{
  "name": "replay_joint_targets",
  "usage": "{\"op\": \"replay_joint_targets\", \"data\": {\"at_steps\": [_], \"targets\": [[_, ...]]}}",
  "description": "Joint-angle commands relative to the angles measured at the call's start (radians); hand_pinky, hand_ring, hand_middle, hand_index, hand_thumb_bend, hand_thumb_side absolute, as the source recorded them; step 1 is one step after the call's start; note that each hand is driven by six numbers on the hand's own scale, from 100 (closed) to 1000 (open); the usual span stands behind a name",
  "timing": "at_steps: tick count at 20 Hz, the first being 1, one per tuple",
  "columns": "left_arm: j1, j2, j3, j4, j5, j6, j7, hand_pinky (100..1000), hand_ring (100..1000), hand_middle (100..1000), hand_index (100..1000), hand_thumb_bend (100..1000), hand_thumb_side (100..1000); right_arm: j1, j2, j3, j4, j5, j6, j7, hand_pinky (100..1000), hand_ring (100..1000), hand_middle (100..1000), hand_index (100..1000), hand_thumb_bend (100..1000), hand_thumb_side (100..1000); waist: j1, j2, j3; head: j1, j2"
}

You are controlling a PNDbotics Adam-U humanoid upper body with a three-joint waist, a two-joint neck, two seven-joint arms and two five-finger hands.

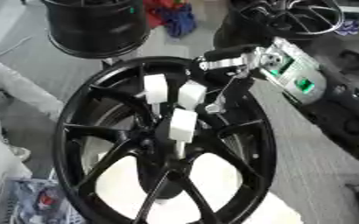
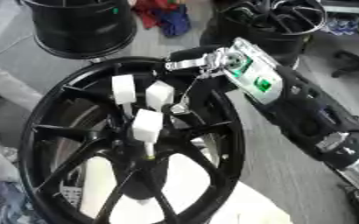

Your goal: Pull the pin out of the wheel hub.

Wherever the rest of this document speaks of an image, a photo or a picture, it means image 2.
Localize black wheel rim with spokes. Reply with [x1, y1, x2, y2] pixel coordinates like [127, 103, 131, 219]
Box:
[199, 0, 328, 67]

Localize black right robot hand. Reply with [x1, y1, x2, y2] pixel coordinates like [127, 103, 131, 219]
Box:
[162, 45, 241, 130]

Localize person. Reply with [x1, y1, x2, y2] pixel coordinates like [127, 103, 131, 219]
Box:
[0, 59, 45, 224]

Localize red and blue cloth bundle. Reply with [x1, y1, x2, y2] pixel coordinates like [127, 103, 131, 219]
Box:
[130, 0, 192, 38]

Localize black spoked wheel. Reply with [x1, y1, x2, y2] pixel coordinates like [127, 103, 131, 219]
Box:
[17, 55, 249, 224]

